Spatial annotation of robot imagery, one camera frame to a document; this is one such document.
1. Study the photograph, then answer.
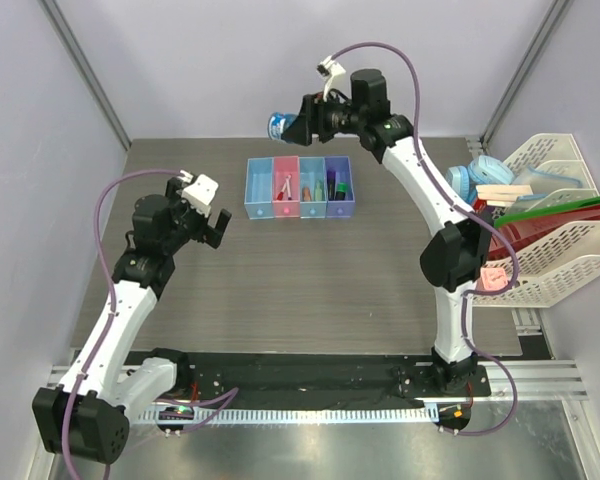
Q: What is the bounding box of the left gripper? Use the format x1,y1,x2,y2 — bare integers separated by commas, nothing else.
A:
162,179,229,255

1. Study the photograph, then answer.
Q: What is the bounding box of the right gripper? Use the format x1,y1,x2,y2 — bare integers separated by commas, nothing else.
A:
281,89,363,149

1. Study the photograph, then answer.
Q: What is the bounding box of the purple capped black highlighter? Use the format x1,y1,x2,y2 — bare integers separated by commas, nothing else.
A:
326,170,337,201

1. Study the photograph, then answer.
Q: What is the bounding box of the green utility knife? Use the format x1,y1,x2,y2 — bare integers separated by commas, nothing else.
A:
314,180,325,202

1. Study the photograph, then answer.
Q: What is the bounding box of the red capped white marker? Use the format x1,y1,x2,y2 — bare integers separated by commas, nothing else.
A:
276,179,287,201

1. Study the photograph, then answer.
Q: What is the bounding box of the green capped black highlighter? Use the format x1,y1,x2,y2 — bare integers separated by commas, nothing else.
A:
334,182,349,201

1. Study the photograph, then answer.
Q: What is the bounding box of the purple plastic box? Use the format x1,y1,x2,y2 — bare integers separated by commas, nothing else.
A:
325,156,355,218

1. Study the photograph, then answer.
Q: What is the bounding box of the blue capped white marker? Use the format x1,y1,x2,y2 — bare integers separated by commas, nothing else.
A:
284,175,293,201

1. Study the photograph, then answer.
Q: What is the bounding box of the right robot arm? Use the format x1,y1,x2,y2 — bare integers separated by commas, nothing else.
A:
281,67,491,395

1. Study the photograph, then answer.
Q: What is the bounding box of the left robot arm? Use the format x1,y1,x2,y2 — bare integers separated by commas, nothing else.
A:
32,170,231,478

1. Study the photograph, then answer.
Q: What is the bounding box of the light blue box middle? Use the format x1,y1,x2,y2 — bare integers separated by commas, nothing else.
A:
299,157,327,219

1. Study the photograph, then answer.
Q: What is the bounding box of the light blue box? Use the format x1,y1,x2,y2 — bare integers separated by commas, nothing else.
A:
299,157,327,219
244,157,274,220

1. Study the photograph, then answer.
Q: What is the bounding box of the light blue box left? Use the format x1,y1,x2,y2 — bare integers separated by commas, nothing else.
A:
244,157,274,220

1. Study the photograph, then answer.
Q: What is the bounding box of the pink plastic box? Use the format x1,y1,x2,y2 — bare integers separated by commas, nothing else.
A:
273,156,301,218

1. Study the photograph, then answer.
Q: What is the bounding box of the wooden stick bundle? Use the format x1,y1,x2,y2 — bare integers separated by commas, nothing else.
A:
476,184,533,207

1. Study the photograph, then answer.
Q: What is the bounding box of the pink eraser block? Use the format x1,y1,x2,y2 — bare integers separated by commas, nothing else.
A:
477,267,509,292

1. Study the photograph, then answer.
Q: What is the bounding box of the white mesh file rack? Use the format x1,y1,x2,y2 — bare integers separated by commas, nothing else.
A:
474,133,600,308

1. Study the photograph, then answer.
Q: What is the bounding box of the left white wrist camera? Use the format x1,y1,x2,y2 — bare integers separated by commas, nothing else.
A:
178,170,219,218

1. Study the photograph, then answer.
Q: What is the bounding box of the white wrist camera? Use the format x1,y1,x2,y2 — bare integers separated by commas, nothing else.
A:
316,56,346,100
178,170,219,218

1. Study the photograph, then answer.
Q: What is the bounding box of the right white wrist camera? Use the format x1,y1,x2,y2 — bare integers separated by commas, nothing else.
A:
316,56,346,100

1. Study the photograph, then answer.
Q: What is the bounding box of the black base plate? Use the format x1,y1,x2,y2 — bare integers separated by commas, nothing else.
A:
129,352,492,401

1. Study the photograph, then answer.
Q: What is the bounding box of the white slotted cable duct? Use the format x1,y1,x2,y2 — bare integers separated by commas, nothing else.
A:
135,404,439,426

